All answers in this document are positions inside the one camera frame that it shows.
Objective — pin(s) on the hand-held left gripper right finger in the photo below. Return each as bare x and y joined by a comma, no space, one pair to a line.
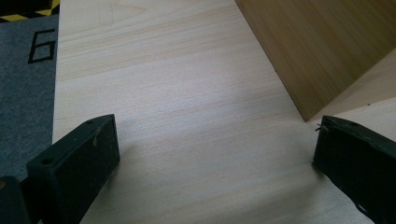
358,161

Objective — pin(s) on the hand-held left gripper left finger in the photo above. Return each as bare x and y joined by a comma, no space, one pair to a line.
73,161

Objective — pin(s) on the brown wooden box panel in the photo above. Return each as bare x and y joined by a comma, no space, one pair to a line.
317,46

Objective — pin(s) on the yellow black hazard tape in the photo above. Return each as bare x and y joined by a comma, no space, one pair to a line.
31,11

